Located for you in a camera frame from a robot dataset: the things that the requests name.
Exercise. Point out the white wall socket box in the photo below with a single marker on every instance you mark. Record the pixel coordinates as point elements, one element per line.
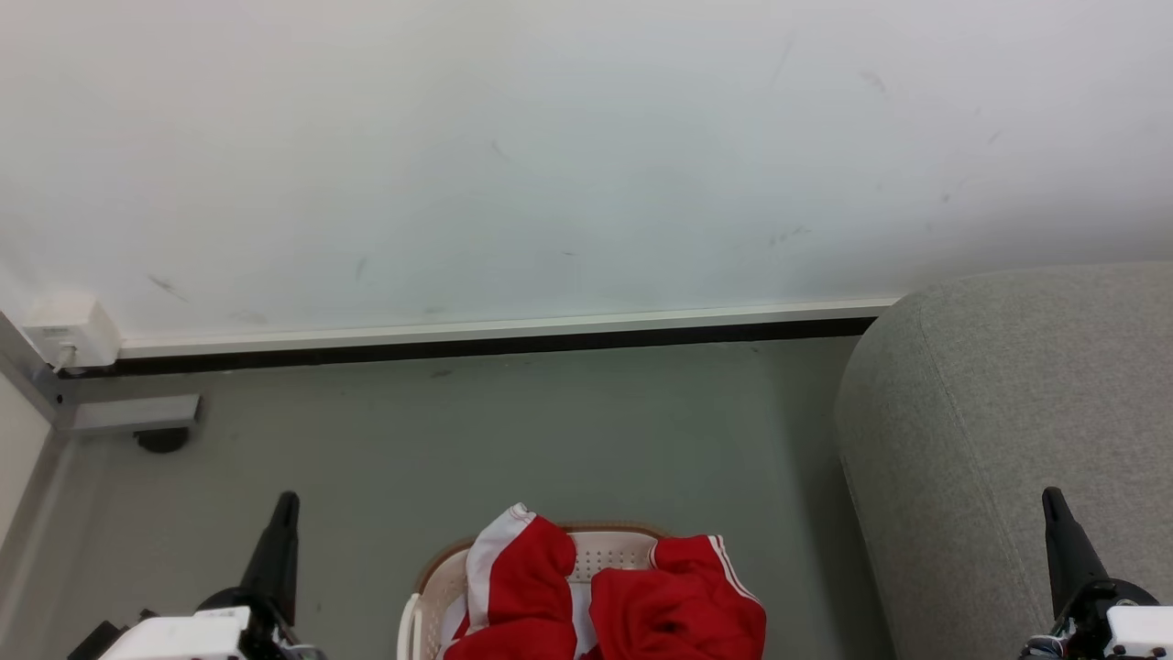
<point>73,330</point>

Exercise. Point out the beige plastic laundry basket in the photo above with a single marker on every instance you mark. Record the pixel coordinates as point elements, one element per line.
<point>609,555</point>

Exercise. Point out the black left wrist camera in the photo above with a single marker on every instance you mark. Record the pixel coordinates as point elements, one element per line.
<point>93,643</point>

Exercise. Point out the black caster wheel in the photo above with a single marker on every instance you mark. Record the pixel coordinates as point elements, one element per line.
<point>162,440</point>

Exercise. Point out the white and black baseboard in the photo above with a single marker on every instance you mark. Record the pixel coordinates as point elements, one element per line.
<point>495,335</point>

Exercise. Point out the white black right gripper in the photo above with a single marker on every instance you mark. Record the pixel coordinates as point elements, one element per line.
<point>1132,632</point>

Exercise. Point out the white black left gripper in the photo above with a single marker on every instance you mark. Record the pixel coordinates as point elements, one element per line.
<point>188,637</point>

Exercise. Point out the red garment thin white stripes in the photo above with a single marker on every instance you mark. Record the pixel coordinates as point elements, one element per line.
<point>678,605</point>

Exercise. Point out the grey fabric sofa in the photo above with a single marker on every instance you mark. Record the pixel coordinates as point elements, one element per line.
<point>999,412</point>

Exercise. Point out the grey metal frame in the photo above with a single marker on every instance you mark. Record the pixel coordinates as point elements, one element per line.
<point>128,414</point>

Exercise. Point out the red garment wide white band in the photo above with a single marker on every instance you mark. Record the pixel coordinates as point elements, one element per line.
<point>522,587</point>

